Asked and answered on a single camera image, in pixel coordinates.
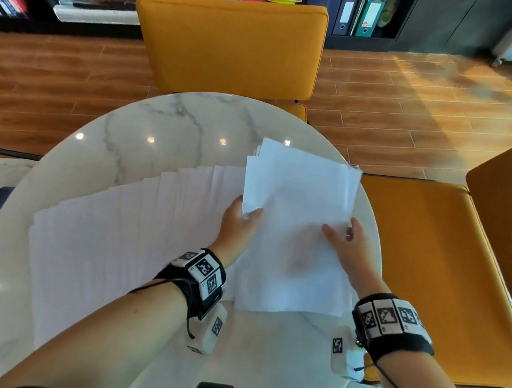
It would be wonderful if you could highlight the fanned row of white sheets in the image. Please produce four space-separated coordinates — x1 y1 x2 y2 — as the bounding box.
12 138 260 380

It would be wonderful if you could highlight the person's left hand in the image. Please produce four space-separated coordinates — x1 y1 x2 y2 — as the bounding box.
206 192 266 271

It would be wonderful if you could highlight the yellow upholstered chair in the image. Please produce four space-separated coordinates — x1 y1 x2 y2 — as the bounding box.
332 90 512 388
122 0 331 125

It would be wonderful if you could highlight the dark grey cabinet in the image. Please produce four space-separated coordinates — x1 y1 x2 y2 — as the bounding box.
395 0 507 66

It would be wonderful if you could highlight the black wristband with markers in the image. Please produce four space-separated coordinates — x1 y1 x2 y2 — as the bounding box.
345 289 443 373
148 241 231 326

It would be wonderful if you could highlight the dark blue folder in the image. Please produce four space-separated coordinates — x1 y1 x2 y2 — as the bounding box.
303 0 342 36

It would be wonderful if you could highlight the person's right hand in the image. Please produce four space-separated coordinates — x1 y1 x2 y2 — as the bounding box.
312 212 401 302

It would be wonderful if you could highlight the teal ring binder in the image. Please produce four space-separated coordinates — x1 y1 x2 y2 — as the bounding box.
354 0 387 41

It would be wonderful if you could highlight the blue ring binder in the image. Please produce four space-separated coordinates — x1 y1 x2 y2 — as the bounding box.
332 0 359 39

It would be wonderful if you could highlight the black right wristband with markers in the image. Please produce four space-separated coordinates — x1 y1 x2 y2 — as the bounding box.
345 289 443 373

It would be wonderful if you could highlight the black left wristband with markers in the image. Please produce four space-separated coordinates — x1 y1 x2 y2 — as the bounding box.
148 241 231 326

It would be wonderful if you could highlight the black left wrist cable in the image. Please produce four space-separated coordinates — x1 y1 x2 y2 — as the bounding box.
122 273 204 340

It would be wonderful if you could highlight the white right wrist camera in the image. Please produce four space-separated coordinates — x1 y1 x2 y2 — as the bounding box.
325 324 372 384

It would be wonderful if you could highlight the stack of white paper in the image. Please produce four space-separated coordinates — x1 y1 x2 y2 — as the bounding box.
224 135 379 329

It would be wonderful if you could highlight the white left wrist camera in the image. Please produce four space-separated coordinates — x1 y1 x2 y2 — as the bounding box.
184 298 230 359

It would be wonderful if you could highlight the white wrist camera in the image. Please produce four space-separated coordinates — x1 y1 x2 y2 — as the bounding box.
325 324 372 384
184 298 230 359

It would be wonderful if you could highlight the person's left forearm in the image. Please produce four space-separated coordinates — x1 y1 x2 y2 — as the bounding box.
0 255 197 388

